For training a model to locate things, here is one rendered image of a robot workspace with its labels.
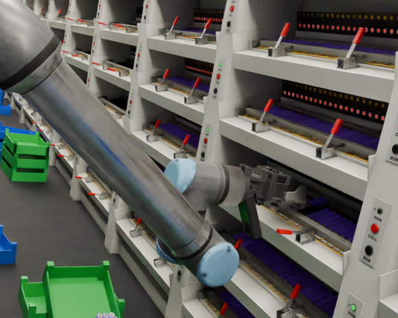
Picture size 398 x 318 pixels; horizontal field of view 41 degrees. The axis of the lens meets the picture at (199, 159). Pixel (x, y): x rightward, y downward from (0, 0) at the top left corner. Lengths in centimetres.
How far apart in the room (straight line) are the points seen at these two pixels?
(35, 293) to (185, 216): 105
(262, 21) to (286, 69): 30
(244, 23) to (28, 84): 84
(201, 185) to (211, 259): 18
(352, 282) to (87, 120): 58
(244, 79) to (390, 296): 77
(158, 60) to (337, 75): 115
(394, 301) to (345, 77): 45
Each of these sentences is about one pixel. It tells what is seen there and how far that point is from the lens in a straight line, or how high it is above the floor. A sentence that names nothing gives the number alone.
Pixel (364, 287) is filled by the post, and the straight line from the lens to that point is 105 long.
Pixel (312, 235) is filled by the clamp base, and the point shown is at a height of 56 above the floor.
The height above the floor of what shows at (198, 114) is 72.
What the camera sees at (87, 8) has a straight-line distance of 352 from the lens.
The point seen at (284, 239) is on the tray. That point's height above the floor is 53.
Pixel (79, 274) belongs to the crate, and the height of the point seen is 13.
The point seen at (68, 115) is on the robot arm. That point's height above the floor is 77.
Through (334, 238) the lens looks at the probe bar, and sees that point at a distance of 117.
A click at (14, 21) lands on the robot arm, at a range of 81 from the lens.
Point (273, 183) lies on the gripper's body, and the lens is 120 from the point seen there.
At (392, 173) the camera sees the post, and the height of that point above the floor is 76.
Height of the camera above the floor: 90
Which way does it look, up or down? 11 degrees down
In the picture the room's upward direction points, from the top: 11 degrees clockwise
